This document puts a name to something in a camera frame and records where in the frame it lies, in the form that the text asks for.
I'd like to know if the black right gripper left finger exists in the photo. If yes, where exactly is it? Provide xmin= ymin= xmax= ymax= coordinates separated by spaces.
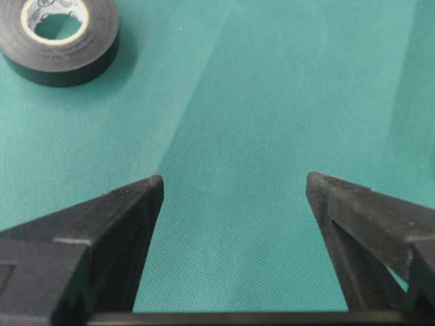
xmin=1 ymin=175 xmax=164 ymax=325

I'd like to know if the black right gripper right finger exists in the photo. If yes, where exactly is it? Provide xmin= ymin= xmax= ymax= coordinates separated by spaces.
xmin=306 ymin=172 xmax=434 ymax=312

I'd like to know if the black tape roll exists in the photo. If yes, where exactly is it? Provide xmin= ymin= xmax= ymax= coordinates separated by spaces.
xmin=1 ymin=1 xmax=120 ymax=87

